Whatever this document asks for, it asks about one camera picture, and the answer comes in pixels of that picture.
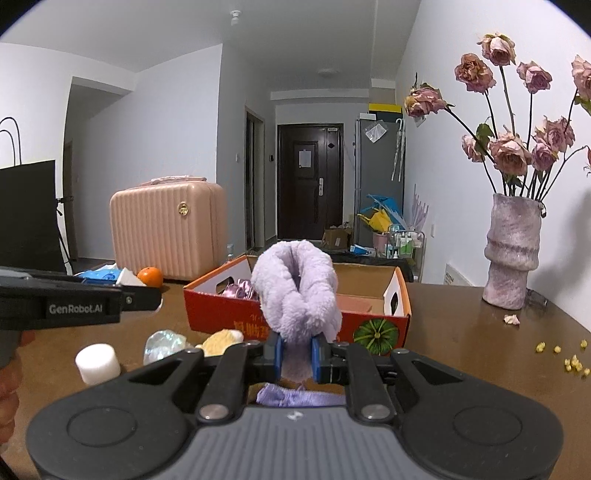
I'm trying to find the bunch of dried pink roses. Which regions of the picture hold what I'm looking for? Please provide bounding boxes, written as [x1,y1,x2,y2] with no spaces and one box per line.
[404,32,591,201]

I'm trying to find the scattered yellow petal bits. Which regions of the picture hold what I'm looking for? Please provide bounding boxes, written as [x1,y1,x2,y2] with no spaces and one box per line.
[534,339,591,377]

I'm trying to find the white foam cylinder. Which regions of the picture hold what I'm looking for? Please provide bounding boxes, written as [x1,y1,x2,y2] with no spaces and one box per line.
[75,344,122,385]

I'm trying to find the pink textured vase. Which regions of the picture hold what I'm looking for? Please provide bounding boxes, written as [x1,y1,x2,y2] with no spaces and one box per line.
[483,193,542,310]

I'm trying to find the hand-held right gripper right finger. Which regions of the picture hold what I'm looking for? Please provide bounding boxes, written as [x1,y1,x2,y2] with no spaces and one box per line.
[311,333,467,423]

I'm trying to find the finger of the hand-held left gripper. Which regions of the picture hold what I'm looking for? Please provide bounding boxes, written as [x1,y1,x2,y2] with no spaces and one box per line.
[121,285,162,311]

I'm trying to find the orange cardboard box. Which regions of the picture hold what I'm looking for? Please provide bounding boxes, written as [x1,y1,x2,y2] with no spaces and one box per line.
[183,255,411,357]

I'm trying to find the yellow white plush toy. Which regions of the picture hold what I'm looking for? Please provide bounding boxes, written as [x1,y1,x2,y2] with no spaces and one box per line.
[195,329,245,357]

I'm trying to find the metal trolley with bottles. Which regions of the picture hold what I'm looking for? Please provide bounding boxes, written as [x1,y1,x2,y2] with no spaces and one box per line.
[388,226,426,278]

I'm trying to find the black paper bag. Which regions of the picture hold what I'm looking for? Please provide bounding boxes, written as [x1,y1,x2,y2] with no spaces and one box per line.
[0,117,70,273]

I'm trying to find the purple fluffy headband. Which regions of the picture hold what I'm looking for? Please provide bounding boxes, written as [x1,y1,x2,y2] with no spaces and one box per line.
[250,240,343,385]

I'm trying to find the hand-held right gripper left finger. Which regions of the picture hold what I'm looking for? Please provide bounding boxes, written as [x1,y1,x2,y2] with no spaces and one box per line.
[124,331,283,423]

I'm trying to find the person's left hand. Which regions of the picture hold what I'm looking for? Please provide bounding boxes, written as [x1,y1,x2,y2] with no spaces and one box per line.
[0,330,37,446]

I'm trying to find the iridescent plastic wrap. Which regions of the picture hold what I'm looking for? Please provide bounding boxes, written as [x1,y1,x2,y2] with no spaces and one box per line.
[143,330,195,366]

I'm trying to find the grey refrigerator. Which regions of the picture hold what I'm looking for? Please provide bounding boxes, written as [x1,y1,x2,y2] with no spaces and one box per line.
[355,117,406,241]

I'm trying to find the brown cardboard box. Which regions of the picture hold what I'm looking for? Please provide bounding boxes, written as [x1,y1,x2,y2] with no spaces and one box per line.
[322,227,354,251]

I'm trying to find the dark entrance door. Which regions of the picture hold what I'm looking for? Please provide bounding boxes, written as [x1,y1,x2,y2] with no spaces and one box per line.
[277,123,345,241]

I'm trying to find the purple feather decoration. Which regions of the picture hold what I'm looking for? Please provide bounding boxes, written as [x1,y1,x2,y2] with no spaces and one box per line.
[412,185,431,229]

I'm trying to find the blue plastic object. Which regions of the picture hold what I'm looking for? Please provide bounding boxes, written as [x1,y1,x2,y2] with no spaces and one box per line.
[366,194,402,224]

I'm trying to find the purple satin scrunchie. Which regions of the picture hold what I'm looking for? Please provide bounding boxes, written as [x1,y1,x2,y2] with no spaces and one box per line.
[221,278,260,302]

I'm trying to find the pink ribbed suitcase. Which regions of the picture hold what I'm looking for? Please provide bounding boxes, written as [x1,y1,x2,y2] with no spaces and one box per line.
[109,175,228,282]

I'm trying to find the folded white umbrella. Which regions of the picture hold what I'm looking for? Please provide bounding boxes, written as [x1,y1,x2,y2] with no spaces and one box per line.
[392,117,407,182]

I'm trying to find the blue soft tissue packet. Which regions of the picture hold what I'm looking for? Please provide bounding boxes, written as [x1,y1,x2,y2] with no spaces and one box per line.
[74,263,147,288]

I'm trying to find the black tripod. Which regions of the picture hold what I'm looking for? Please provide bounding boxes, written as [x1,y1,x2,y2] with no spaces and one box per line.
[55,195,77,266]

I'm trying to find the purple knit cloth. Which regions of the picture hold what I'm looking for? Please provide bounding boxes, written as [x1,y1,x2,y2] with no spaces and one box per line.
[255,383,346,408]

